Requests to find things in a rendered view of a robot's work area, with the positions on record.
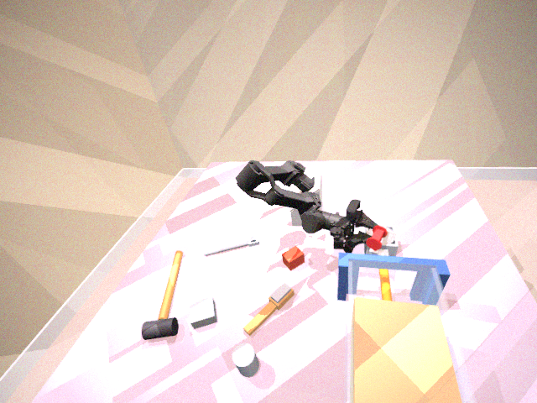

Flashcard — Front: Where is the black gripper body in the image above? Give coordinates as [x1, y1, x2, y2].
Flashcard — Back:
[327, 199, 361, 254]

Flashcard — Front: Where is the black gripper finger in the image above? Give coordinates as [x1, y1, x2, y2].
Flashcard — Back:
[355, 209, 379, 229]
[352, 231, 372, 249]

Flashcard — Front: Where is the grey cylinder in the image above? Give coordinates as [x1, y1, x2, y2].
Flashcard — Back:
[232, 343, 259, 377]

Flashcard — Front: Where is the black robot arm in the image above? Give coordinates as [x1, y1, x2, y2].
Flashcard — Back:
[236, 160, 347, 250]

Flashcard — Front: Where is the mallet with dark grey head and wooden handle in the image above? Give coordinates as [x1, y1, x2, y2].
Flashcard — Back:
[142, 251, 183, 340]

